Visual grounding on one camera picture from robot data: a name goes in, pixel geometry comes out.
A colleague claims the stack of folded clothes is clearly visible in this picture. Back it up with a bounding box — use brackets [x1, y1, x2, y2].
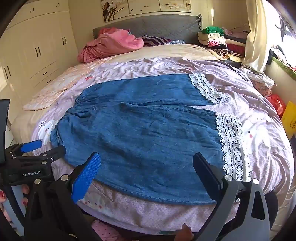
[197, 26, 250, 63]

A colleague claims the tree wall picture panel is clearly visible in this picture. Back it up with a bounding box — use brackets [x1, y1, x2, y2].
[159, 0, 192, 11]
[100, 0, 129, 23]
[127, 0, 161, 13]

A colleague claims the grey padded bed headboard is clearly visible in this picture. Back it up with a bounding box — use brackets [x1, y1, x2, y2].
[92, 14, 202, 44]

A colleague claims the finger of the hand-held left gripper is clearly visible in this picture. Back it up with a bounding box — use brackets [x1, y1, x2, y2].
[20, 140, 43, 154]
[38, 145, 66, 163]

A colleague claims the pink fleece blanket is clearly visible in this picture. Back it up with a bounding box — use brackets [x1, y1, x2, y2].
[77, 27, 144, 63]

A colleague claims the yellow paper bag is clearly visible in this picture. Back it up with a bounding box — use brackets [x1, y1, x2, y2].
[281, 101, 296, 140]

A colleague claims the cream curtain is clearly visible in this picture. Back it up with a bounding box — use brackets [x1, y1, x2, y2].
[240, 0, 271, 74]

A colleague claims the dark striped cloth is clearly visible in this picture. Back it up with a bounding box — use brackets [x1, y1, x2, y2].
[139, 35, 172, 47]

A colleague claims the red plastic bag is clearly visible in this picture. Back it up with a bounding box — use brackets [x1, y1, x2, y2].
[267, 94, 287, 119]

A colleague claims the floral quilted pillow mat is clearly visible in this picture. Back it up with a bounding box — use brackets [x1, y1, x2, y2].
[23, 67, 93, 111]

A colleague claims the pink printed duvet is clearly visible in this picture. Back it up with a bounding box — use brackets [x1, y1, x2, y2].
[11, 56, 295, 235]

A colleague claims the blue denim pants lace trim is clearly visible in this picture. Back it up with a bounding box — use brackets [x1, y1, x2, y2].
[50, 72, 253, 205]

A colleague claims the person's left hand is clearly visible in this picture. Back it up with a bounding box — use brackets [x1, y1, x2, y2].
[0, 185, 31, 207]

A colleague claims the cream wardrobe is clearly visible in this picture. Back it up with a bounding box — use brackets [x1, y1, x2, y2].
[0, 0, 79, 112]

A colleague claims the green-edged storage box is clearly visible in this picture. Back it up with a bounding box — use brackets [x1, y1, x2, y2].
[271, 57, 296, 80]

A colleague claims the pink polka dot slipper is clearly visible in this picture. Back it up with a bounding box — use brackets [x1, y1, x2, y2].
[91, 220, 126, 241]

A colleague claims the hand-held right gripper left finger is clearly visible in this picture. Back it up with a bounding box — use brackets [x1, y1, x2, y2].
[23, 152, 102, 241]

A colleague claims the beige blanket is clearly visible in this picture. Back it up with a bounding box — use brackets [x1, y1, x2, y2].
[111, 44, 220, 62]

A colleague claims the white crumpled cloth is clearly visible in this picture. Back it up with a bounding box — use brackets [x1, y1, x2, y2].
[239, 67, 275, 88]

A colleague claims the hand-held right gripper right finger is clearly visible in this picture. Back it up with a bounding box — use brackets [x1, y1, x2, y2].
[193, 152, 270, 241]

